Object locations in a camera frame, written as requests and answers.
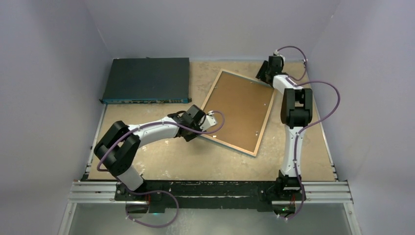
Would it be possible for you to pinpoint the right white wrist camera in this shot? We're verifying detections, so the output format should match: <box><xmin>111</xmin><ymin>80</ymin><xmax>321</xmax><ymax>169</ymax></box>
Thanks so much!
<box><xmin>273</xmin><ymin>48</ymin><xmax>286</xmax><ymax>63</ymax></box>

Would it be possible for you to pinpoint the black aluminium mounting rail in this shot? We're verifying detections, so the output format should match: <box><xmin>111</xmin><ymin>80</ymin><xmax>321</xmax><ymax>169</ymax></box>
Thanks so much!
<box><xmin>69</xmin><ymin>180</ymin><xmax>353</xmax><ymax>213</ymax></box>

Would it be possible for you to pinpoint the brown backing board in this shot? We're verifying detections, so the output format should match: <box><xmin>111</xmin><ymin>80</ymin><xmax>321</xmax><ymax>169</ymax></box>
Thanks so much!
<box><xmin>203</xmin><ymin>71</ymin><xmax>275</xmax><ymax>152</ymax></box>

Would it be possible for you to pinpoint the blue wooden picture frame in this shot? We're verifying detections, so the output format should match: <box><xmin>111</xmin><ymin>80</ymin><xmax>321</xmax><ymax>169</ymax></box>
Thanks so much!
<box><xmin>198</xmin><ymin>69</ymin><xmax>279</xmax><ymax>158</ymax></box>

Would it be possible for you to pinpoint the dark blue flat box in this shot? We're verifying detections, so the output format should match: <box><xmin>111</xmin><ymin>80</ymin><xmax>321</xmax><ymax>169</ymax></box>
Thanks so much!
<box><xmin>100</xmin><ymin>58</ymin><xmax>192</xmax><ymax>104</ymax></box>

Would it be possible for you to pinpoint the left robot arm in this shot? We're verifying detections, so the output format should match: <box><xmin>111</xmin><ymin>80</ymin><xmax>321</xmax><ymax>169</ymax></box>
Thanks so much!
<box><xmin>93</xmin><ymin>105</ymin><xmax>217</xmax><ymax>200</ymax></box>

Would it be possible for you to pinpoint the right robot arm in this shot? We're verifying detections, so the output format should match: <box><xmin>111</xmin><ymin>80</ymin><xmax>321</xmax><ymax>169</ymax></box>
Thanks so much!
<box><xmin>256</xmin><ymin>53</ymin><xmax>313</xmax><ymax>199</ymax></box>

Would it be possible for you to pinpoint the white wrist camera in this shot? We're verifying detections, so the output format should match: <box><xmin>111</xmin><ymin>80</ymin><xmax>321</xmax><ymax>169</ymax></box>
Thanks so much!
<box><xmin>201</xmin><ymin>111</ymin><xmax>217</xmax><ymax>131</ymax></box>
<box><xmin>273</xmin><ymin>48</ymin><xmax>286</xmax><ymax>63</ymax></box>

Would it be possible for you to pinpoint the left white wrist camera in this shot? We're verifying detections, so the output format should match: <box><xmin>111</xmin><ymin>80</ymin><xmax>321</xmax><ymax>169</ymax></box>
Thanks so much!
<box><xmin>201</xmin><ymin>111</ymin><xmax>217</xmax><ymax>131</ymax></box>

